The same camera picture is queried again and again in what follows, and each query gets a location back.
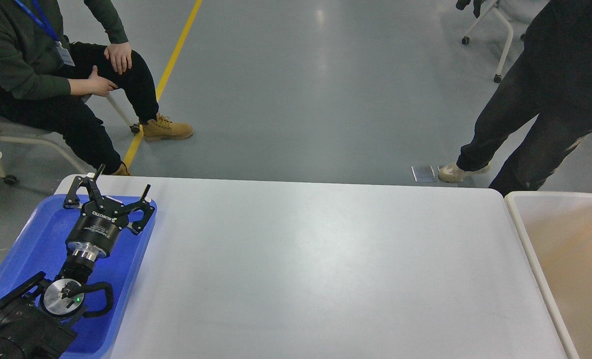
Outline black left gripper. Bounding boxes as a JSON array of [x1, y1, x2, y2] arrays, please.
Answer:
[[64, 165, 155, 260]]

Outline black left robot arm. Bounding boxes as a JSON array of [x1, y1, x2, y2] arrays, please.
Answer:
[[0, 173, 156, 359]]

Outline blue plastic tray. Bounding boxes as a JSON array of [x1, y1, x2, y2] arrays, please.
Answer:
[[0, 193, 158, 359]]

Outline white chair under person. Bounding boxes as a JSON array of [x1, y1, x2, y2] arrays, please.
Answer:
[[0, 95, 141, 185]]

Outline seated person green sweater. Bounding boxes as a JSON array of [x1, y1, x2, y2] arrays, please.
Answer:
[[0, 0, 194, 176]]

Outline left floor plate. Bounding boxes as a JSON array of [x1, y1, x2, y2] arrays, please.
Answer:
[[411, 166, 436, 182]]

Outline grey office chair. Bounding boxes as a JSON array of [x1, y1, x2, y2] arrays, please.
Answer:
[[456, 0, 531, 83]]

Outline beige plastic bin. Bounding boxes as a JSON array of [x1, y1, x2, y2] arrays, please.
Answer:
[[505, 191, 592, 359]]

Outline standing person black trousers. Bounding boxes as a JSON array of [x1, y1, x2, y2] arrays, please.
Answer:
[[438, 0, 592, 195]]

